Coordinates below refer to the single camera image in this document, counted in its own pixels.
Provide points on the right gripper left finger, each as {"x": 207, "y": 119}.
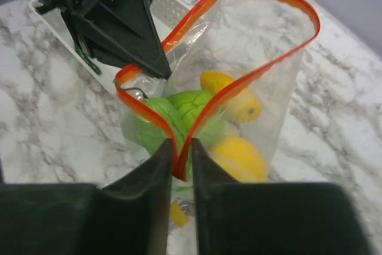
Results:
{"x": 129, "y": 216}

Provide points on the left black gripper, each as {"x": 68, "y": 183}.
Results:
{"x": 117, "y": 33}

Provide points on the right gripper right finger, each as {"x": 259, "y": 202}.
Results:
{"x": 271, "y": 218}

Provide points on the white perforated plastic basket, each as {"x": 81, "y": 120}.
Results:
{"x": 165, "y": 13}

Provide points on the yellow lemon toy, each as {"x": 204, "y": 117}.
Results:
{"x": 240, "y": 159}

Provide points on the light green lettuce toy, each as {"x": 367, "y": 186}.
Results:
{"x": 156, "y": 120}

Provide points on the clear zip bag orange zipper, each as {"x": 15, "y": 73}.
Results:
{"x": 233, "y": 68}

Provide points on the light green cabbage toy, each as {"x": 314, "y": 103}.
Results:
{"x": 189, "y": 105}

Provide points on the small yellow electronic component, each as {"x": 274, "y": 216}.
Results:
{"x": 182, "y": 213}

